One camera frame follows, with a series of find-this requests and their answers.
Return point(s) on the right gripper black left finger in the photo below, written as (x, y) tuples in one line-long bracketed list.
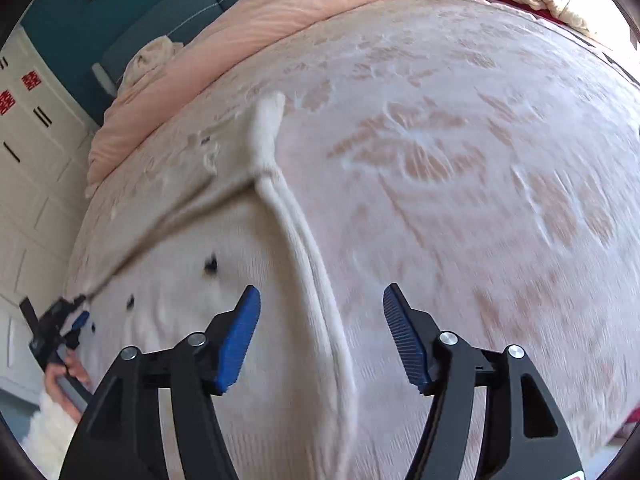
[(152, 411)]

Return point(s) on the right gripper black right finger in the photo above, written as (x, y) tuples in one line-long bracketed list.
[(524, 435)]

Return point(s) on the cream knit cardigan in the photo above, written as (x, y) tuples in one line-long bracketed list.
[(260, 309)]

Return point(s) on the white panelled wardrobe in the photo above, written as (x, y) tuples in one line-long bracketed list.
[(45, 139)]

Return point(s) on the pink butterfly pattern bedspread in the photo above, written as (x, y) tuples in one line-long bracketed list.
[(480, 158)]

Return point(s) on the teal upholstered headboard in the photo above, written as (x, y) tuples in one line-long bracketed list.
[(72, 36)]

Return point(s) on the cream crumpled garment on duvet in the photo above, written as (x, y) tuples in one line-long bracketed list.
[(153, 55)]

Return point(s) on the peach pink duvet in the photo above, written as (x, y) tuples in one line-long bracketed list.
[(245, 29)]

